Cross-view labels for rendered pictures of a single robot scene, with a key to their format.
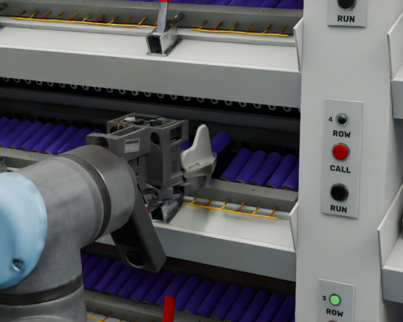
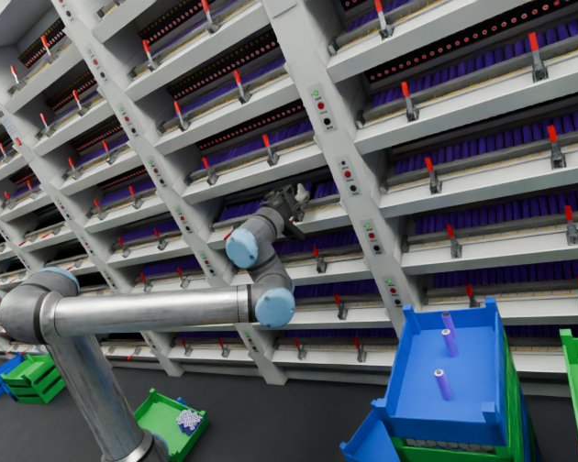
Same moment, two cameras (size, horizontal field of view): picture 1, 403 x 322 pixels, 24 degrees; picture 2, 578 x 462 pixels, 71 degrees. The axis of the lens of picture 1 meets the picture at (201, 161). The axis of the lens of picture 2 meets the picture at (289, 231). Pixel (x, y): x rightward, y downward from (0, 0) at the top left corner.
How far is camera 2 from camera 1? 21 cm
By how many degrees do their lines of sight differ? 9
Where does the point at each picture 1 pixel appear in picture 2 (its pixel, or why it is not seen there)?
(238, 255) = (329, 223)
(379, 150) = (360, 168)
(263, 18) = (304, 137)
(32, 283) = (259, 260)
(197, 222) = (311, 216)
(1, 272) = (248, 261)
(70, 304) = (274, 262)
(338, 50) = (331, 139)
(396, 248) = (382, 199)
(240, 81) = (304, 163)
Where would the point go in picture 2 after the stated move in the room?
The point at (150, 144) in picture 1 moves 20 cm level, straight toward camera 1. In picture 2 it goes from (282, 198) to (284, 219)
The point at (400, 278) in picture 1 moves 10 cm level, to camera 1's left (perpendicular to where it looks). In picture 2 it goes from (386, 209) to (352, 223)
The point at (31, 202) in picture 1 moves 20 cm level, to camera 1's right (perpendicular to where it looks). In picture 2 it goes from (248, 236) to (323, 204)
